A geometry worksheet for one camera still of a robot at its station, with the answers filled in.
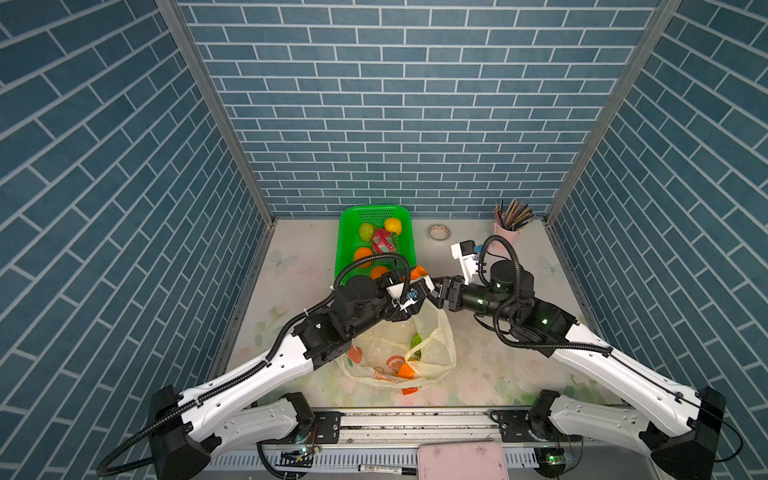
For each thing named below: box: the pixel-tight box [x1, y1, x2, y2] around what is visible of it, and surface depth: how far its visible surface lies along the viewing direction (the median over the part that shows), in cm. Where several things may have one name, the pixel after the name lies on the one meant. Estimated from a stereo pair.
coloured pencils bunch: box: [494, 199, 535, 230], surface depth 107 cm
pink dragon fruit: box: [372, 228, 396, 254], surface depth 105 cm
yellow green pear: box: [359, 223, 375, 242], surface depth 112 cm
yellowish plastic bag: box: [337, 299, 457, 395], surface depth 80 cm
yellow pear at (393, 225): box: [384, 218, 402, 235], surface depth 114 cm
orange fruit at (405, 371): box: [398, 362, 415, 380], surface depth 77 cm
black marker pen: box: [358, 464, 417, 475], surface depth 69 cm
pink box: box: [417, 442, 510, 480], surface depth 69 cm
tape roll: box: [428, 224, 451, 241], surface depth 118 cm
